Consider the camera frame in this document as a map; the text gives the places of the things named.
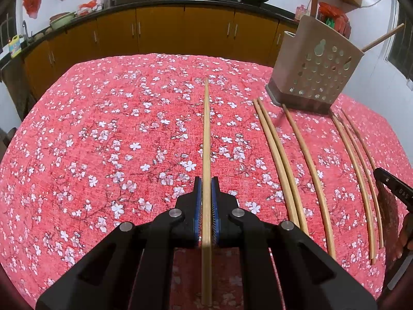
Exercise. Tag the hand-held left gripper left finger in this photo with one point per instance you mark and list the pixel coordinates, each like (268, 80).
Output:
(197, 206)

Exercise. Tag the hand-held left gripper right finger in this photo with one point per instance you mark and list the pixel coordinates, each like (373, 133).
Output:
(215, 206)

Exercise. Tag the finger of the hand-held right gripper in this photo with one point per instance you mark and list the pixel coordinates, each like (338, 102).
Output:
(395, 185)

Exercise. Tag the beige perforated utensil holder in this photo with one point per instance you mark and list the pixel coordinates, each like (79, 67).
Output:
(316, 61)

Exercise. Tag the person's right hand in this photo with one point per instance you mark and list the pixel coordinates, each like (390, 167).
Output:
(406, 235)

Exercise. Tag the red floral tablecloth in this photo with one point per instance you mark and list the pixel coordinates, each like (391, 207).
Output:
(113, 135)

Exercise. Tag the window with grille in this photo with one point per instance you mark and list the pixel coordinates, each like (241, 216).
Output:
(401, 38)

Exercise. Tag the yellow kitchen base cabinets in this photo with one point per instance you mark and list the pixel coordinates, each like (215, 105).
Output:
(161, 29)

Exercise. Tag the red snack bags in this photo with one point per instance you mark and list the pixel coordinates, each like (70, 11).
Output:
(335, 14)

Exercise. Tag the black kitchen countertop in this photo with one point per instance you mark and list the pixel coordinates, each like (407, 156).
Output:
(180, 0)

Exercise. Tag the red and white plastic bag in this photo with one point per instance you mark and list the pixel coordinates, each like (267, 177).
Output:
(87, 7)

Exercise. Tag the green bowl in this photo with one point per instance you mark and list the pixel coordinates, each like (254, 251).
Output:
(61, 20)

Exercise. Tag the yellow detergent bottle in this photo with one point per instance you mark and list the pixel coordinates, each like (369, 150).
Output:
(14, 44)

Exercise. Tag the metal faucet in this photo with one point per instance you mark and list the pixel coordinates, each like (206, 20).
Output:
(25, 29)

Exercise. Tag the red bag on wall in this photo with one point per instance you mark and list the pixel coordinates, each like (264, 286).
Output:
(33, 1)

